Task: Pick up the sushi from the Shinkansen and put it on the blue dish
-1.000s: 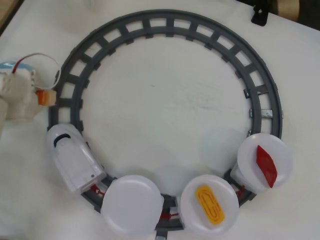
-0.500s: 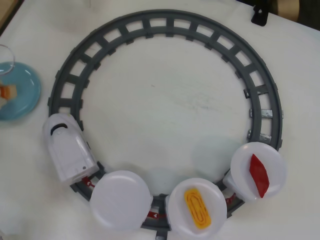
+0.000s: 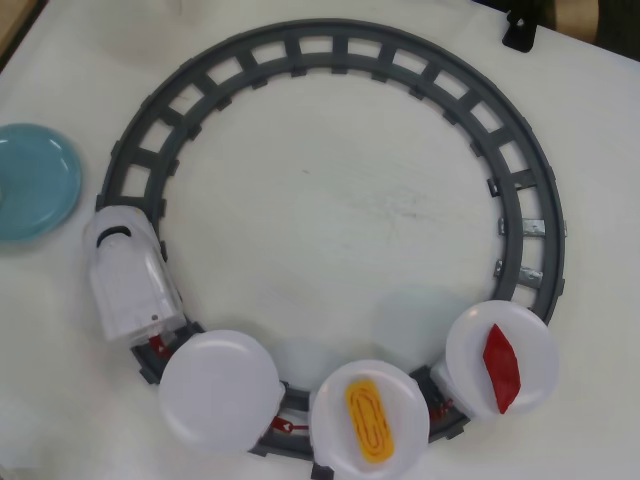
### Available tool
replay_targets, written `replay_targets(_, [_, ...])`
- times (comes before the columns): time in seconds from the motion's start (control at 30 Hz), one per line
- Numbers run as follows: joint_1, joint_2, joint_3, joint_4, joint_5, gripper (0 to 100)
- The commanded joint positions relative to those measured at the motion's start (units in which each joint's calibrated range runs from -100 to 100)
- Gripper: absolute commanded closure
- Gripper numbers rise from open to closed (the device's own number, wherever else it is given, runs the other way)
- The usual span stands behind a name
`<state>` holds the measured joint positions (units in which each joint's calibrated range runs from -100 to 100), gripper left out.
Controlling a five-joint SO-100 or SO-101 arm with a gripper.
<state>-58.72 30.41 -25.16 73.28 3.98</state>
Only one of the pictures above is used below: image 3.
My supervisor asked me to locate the white plate under egg sushi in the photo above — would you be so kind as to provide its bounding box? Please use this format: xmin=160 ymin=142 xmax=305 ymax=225
xmin=309 ymin=358 xmax=431 ymax=479

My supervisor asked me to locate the white plate under tuna sushi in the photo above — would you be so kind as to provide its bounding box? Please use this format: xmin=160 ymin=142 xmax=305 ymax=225
xmin=446 ymin=301 xmax=557 ymax=420

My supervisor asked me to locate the white plate for shrimp sushi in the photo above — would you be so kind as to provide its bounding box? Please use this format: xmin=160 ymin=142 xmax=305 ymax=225
xmin=158 ymin=328 xmax=279 ymax=454

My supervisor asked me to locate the yellow egg sushi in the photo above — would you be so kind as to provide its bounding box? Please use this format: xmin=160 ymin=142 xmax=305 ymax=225
xmin=344 ymin=379 xmax=397 ymax=464

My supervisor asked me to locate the white Shinkansen toy locomotive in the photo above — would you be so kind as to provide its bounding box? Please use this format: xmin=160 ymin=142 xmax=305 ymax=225
xmin=84 ymin=207 xmax=184 ymax=344

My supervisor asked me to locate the red tuna sushi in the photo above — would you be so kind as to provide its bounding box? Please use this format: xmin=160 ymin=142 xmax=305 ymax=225
xmin=482 ymin=323 xmax=522 ymax=415

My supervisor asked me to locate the blue round dish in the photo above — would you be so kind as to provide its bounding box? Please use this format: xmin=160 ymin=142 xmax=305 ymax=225
xmin=0 ymin=122 xmax=85 ymax=244

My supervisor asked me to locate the white train wagon carrying shrimp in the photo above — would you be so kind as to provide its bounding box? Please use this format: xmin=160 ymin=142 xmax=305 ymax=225
xmin=244 ymin=382 xmax=287 ymax=454

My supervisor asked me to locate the white train wagon carrying tuna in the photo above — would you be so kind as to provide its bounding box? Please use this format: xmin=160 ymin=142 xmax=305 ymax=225
xmin=432 ymin=362 xmax=476 ymax=416

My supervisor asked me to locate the grey circular toy train track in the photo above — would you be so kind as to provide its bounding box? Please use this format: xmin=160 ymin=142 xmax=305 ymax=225
xmin=94 ymin=18 xmax=566 ymax=474

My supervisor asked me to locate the silver tape strip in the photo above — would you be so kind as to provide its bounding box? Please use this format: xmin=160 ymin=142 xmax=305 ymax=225
xmin=493 ymin=258 xmax=545 ymax=282
xmin=494 ymin=217 xmax=566 ymax=239

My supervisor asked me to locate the black table clamp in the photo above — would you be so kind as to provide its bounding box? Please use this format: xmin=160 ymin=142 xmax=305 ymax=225
xmin=502 ymin=10 xmax=536 ymax=54

